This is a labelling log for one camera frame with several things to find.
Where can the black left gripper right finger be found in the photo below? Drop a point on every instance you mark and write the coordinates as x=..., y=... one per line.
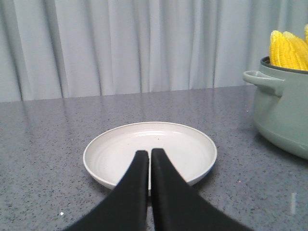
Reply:
x=177, y=206

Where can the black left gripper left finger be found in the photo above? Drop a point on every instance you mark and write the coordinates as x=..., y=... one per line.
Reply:
x=125, y=208

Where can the yellow corn cob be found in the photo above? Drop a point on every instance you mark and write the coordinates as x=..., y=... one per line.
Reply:
x=282, y=52
x=306, y=33
x=299, y=52

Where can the white round plate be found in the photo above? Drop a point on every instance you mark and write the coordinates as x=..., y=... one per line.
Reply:
x=108, y=156

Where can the green electric cooking pot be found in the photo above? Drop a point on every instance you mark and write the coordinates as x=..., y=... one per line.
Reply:
x=281, y=106

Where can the grey pleated curtain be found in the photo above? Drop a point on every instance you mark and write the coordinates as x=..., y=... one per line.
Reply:
x=75, y=48

